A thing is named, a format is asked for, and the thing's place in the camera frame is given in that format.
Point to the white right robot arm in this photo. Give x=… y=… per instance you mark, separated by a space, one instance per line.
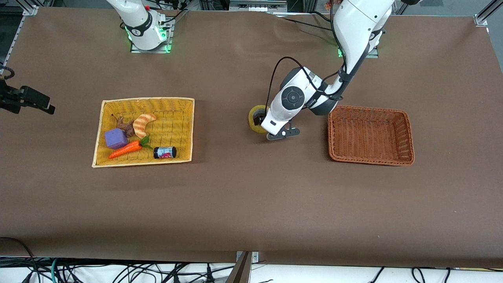
x=141 y=27

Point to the aluminium frame profile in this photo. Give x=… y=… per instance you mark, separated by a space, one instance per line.
x=485 y=15
x=29 y=10

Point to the striped toy croissant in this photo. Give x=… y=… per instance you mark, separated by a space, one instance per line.
x=140 y=122

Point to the metal table edge bracket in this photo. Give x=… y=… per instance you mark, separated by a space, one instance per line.
x=254 y=256

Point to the grey equipment box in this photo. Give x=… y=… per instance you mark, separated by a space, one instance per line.
x=257 y=4

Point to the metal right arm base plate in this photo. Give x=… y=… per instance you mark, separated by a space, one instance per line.
x=169 y=37

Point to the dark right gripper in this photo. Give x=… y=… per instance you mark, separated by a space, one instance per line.
x=15 y=100

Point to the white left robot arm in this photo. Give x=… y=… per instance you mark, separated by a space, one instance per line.
x=353 y=27

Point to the yellowish clear tape roll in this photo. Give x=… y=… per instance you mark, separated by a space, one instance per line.
x=253 y=126

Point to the purple foam cube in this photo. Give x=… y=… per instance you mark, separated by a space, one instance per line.
x=115 y=138

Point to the brown toy lion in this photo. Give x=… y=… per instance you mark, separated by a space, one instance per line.
x=126 y=125

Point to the dark angled post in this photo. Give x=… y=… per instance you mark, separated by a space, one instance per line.
x=240 y=271

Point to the small can with black cap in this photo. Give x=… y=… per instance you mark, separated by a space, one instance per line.
x=165 y=152

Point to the yellow wicker basket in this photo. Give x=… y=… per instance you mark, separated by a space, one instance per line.
x=173 y=122

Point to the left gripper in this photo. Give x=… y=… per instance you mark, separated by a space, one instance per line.
x=258 y=116

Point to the orange toy carrot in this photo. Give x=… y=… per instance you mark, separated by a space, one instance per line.
x=125 y=149

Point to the brown wicker basket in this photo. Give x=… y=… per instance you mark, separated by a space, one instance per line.
x=369 y=135

